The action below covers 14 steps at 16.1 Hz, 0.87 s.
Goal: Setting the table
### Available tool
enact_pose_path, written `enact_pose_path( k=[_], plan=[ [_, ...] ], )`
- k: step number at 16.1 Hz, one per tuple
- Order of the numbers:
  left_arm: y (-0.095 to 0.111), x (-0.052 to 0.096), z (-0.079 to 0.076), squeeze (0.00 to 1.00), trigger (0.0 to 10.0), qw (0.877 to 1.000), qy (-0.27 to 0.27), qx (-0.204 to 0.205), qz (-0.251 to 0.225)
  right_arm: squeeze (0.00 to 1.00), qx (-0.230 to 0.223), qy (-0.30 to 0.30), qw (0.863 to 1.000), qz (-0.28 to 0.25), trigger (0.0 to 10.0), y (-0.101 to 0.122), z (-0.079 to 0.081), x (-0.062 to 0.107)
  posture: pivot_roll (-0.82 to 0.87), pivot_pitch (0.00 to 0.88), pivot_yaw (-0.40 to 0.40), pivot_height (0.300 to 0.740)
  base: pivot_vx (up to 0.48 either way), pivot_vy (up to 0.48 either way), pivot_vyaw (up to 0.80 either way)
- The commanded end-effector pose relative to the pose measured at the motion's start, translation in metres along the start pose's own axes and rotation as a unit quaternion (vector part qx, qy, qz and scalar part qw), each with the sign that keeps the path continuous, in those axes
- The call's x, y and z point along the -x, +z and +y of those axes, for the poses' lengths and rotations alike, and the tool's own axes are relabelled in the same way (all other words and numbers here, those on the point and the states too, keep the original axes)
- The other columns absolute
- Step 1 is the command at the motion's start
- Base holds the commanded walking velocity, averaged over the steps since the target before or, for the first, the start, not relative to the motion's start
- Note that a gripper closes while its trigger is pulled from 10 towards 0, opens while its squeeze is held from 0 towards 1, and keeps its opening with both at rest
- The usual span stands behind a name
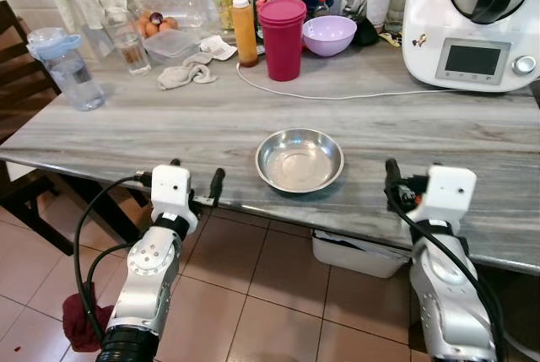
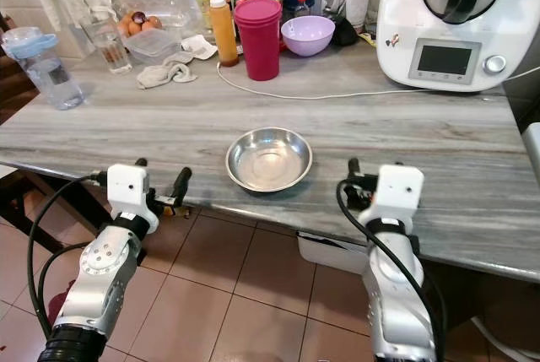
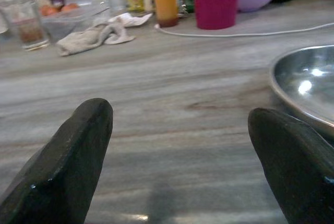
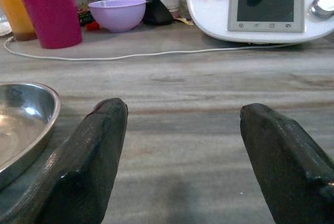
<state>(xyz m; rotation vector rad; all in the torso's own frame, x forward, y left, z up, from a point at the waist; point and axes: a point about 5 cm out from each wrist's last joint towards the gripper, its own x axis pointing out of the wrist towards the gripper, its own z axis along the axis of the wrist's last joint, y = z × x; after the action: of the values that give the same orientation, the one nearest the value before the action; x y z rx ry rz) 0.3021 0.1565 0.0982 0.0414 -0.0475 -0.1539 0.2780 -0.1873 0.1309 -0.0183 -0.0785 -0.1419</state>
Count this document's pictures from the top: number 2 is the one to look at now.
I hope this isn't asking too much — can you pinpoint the white power cable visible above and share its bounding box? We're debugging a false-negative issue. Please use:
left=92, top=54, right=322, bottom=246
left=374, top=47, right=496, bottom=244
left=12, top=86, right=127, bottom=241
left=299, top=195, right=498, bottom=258
left=216, top=61, right=433, bottom=101

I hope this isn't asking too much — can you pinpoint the magenta plastic cup with lid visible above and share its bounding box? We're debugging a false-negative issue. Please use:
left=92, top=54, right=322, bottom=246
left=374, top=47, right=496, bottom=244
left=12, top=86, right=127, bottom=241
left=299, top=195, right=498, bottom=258
left=233, top=0, right=284, bottom=82

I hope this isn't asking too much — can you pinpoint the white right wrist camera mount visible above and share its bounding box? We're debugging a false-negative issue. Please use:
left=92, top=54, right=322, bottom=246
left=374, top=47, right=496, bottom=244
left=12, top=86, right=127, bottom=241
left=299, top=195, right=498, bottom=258
left=373, top=165, right=425, bottom=226

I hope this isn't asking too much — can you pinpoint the grey crumpled cloth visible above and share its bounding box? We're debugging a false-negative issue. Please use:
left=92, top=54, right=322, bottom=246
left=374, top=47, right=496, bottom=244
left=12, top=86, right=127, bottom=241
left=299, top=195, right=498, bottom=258
left=137, top=51, right=197, bottom=90

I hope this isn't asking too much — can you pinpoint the stainless steel bowl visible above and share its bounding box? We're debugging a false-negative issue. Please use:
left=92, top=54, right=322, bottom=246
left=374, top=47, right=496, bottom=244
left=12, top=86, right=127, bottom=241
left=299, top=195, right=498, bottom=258
left=225, top=127, right=314, bottom=193

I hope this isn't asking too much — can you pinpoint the dark red floor cloth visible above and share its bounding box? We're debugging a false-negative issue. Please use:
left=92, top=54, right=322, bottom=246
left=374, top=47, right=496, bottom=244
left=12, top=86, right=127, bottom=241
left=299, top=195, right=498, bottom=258
left=47, top=291, right=71, bottom=326

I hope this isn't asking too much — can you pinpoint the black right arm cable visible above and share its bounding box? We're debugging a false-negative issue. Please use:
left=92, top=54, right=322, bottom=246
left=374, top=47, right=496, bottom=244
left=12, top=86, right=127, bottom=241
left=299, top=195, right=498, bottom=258
left=335, top=178, right=446, bottom=362

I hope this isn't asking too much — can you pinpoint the purple plastic bowl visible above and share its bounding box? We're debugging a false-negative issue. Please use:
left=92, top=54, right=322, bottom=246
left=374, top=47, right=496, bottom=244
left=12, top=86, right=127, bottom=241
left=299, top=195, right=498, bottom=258
left=281, top=15, right=336, bottom=58

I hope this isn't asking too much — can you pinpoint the white kitchen machine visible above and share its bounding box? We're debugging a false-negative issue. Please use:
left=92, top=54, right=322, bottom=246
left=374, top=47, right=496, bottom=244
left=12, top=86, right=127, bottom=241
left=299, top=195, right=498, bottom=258
left=375, top=0, right=520, bottom=94

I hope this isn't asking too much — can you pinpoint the clear water bottle blue lid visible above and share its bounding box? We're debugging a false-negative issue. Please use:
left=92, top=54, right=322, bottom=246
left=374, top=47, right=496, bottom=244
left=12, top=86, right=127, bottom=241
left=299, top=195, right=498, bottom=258
left=2, top=26, right=86, bottom=111

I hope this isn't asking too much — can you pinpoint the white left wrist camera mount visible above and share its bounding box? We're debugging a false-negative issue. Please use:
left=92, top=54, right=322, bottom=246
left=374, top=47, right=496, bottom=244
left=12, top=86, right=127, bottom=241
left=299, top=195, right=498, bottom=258
left=107, top=165, right=162, bottom=222

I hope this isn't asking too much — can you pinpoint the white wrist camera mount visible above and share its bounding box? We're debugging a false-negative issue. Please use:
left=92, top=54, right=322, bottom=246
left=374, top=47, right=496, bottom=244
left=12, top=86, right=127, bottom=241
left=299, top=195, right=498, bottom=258
left=107, top=165, right=162, bottom=222
left=373, top=165, right=425, bottom=226

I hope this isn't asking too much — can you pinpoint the clear plastic lidded container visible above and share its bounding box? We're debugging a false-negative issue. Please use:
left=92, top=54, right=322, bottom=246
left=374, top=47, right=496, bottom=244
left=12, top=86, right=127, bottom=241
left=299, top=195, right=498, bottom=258
left=121, top=28, right=181, bottom=64

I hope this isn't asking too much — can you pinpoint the clear drinking glass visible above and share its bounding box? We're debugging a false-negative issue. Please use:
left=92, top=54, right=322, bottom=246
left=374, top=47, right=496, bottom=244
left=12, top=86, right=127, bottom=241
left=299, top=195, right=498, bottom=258
left=88, top=13, right=134, bottom=76

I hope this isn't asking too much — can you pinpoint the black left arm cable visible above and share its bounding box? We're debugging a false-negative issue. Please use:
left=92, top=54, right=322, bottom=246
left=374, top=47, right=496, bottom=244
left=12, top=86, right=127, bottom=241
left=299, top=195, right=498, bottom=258
left=26, top=171, right=111, bottom=339

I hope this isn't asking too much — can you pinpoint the white plastic bin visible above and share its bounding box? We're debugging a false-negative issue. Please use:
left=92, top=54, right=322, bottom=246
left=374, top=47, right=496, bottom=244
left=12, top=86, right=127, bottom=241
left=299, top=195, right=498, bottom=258
left=296, top=230, right=369, bottom=275

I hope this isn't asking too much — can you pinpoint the white crumpled cloth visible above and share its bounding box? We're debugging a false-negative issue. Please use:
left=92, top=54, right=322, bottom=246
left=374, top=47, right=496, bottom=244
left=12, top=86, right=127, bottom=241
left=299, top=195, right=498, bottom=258
left=180, top=34, right=219, bottom=62

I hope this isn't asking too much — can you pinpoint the grey white appliance edge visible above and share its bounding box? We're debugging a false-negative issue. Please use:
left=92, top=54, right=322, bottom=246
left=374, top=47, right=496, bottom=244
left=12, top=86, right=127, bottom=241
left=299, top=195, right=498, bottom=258
left=521, top=122, right=540, bottom=187

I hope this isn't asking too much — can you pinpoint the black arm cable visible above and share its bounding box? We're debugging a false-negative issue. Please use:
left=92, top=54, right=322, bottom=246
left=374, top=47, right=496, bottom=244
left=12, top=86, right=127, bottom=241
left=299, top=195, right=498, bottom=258
left=26, top=171, right=111, bottom=339
left=335, top=178, right=446, bottom=362

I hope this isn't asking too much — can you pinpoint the orange sauce bottle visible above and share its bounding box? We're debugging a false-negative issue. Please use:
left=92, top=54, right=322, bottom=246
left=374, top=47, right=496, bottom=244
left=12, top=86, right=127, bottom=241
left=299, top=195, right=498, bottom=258
left=209, top=0, right=240, bottom=68

